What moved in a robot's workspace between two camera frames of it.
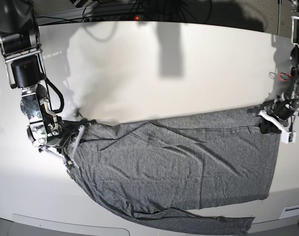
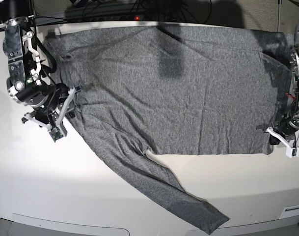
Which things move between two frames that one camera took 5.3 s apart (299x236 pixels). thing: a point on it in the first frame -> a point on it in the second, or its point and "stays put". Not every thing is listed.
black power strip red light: x=115 y=17 stays put
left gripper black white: x=55 y=132 -> x=44 y=99
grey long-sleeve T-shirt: x=161 y=170 -> x=175 y=90
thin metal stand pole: x=279 y=18 stays put
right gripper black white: x=282 y=109 -> x=287 y=125
